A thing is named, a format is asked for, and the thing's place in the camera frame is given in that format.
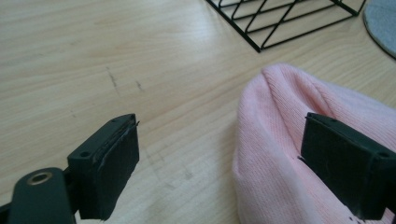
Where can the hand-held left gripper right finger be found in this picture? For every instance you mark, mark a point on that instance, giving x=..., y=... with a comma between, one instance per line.
x=345, y=165

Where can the pink knit hat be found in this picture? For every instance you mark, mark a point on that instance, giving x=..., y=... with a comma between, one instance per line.
x=274, y=124

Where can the gray knit hat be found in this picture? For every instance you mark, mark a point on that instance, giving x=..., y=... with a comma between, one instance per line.
x=383, y=21

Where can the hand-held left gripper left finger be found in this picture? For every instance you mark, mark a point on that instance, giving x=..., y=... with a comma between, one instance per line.
x=104, y=168

